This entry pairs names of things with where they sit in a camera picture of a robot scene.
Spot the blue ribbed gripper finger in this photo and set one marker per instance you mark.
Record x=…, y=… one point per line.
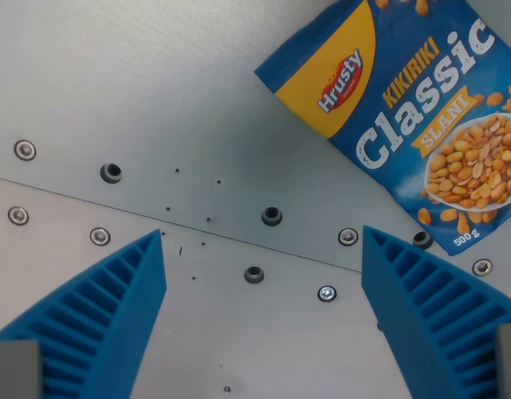
x=93, y=324
x=438, y=316

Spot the silver hex socket screw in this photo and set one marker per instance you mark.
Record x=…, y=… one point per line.
x=348, y=236
x=18, y=215
x=327, y=294
x=100, y=236
x=25, y=149
x=482, y=266

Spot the grey threaded insert bushing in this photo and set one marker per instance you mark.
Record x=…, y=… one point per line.
x=111, y=173
x=271, y=216
x=254, y=275
x=422, y=240

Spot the blue Hrusty peanut bag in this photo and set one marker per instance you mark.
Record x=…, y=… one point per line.
x=409, y=104

